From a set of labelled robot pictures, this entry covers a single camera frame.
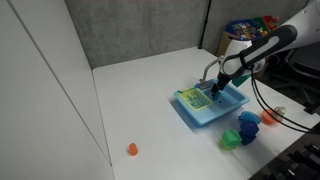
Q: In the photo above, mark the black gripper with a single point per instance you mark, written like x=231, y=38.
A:
x=223, y=81

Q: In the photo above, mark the blue plastic cup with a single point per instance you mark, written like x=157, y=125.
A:
x=216, y=97

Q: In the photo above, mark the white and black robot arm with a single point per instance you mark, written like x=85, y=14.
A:
x=260, y=50

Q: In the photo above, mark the blue toy sink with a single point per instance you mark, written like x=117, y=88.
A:
x=233, y=100

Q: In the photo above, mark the orange plastic cup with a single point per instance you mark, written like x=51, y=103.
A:
x=133, y=149

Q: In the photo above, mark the grey toy faucet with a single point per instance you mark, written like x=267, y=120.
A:
x=207, y=70

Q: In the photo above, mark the yellow-green dish rack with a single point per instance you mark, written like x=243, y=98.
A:
x=195, y=99

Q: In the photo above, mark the blue toy plate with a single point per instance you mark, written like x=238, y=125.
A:
x=249, y=116

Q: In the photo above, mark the green stacking cube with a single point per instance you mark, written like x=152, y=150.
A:
x=231, y=138

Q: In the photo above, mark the wooden toy storage shelf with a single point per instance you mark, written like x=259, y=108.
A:
x=222, y=41

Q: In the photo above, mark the dark blue stacking cube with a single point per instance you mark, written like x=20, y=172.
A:
x=248, y=130

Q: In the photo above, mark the orange toy plate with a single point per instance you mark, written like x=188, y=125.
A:
x=266, y=117

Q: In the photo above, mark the beige toy bottle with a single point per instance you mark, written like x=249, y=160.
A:
x=280, y=110

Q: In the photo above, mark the blue storage bin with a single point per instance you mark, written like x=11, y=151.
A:
x=245, y=29

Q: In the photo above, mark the black office chair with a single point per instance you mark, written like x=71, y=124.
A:
x=301, y=71

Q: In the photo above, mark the red storage bin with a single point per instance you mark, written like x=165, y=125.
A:
x=270, y=21

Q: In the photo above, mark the black equipment frame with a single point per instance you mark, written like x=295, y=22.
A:
x=293, y=160

